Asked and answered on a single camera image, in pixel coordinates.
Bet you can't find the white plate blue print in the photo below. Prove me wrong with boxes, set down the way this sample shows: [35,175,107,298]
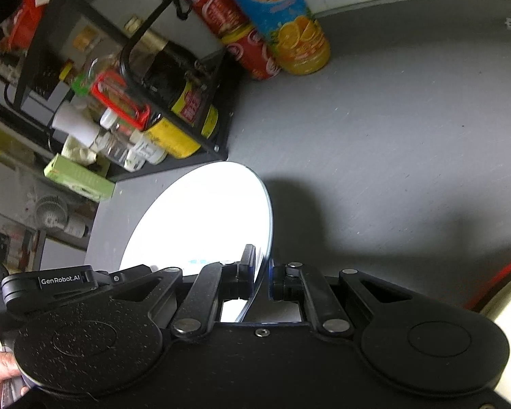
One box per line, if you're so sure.
[120,162,273,322]

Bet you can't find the red and black bowl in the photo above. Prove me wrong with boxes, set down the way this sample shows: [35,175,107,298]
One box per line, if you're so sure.
[464,263,511,312]

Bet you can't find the small white fan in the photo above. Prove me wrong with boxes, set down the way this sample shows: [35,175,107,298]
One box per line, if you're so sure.
[34,195,89,238]

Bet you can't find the green carton box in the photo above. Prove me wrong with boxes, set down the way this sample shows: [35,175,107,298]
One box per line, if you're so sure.
[44,154,115,202]

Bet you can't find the white cap seasoning jar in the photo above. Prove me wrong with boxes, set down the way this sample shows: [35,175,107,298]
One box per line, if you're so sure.
[129,130,167,165]

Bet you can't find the white cylinder bottle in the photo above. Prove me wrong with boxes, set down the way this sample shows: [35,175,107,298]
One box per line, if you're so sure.
[51,102,100,148]

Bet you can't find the dark soy sauce bottle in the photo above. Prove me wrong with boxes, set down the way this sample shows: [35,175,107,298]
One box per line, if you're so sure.
[137,30,219,159]

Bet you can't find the black metal spice rack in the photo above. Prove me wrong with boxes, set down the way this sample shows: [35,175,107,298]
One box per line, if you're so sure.
[0,0,243,181]

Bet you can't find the short red drink can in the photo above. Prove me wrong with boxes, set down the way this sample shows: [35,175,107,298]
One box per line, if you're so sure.
[221,24,280,80]

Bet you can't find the red basket on shelf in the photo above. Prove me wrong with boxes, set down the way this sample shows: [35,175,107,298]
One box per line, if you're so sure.
[2,0,46,52]

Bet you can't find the tall red drink can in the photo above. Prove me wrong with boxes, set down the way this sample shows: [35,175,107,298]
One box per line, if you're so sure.
[184,0,249,39]

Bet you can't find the orange juice bottle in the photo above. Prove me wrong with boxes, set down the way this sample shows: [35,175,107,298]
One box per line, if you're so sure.
[234,0,331,76]

